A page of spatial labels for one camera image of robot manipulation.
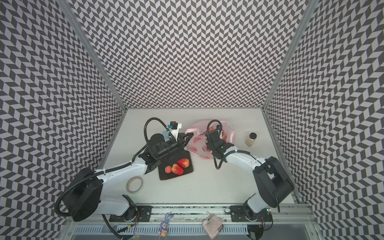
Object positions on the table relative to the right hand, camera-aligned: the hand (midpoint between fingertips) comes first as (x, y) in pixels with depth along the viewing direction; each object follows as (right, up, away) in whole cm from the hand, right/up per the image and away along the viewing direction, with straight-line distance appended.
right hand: (213, 145), depth 90 cm
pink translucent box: (-3, -32, -25) cm, 41 cm away
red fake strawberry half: (-22, -13, -7) cm, 26 cm away
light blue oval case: (-24, +9, -25) cm, 36 cm away
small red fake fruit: (-26, -12, -7) cm, 30 cm away
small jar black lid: (+24, +6, 0) cm, 25 cm away
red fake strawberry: (-18, -9, -6) cm, 21 cm away
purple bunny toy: (-25, -33, -23) cm, 47 cm away
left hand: (-11, +7, -15) cm, 20 cm away
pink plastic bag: (-10, 0, +5) cm, 11 cm away
